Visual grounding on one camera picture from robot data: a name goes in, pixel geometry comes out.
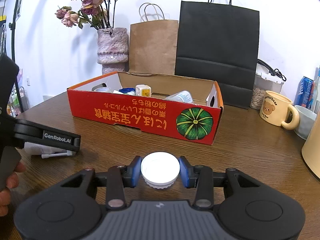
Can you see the wire storage rack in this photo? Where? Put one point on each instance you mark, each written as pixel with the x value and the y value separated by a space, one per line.
pixel 13 107

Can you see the black lamp stand pole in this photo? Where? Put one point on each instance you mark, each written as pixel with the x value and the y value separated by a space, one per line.
pixel 12 27

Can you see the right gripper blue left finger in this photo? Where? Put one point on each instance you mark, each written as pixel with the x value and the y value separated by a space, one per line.
pixel 116 179

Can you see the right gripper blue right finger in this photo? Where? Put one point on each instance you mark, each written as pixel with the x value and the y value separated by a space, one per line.
pixel 203 179

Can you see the cream kettle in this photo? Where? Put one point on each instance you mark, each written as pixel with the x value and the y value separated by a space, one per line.
pixel 311 149

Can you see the pink textured vase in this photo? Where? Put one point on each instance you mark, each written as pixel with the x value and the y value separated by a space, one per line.
pixel 113 50

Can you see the yellow bear mug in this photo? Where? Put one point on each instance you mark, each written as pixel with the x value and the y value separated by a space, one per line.
pixel 279 110

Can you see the white round cap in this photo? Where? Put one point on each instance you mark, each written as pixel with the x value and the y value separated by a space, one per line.
pixel 160 169

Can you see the blue ridged bottle cap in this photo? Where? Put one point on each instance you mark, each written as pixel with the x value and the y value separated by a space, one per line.
pixel 127 89

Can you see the white translucent jar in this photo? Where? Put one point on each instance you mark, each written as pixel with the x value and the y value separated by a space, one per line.
pixel 182 96

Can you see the clear glass bottle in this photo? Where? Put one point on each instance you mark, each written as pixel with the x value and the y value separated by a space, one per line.
pixel 315 95

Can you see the red cardboard box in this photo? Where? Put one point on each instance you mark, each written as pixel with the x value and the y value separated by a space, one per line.
pixel 196 122

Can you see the blue soda can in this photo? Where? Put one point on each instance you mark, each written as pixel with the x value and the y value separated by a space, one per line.
pixel 304 93

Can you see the plastic container of seeds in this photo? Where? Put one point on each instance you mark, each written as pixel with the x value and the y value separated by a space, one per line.
pixel 266 78

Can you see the white ceramic cup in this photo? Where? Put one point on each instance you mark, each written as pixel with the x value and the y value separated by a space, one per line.
pixel 306 120

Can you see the person left hand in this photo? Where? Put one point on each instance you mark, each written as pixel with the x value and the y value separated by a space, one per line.
pixel 11 183

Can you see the dried rose bouquet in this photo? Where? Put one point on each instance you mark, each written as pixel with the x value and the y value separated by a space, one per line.
pixel 99 14

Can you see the brown paper bag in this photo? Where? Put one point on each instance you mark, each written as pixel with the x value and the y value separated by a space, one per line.
pixel 153 45

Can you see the black paper bag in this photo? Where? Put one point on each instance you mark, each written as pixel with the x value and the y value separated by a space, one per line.
pixel 219 42

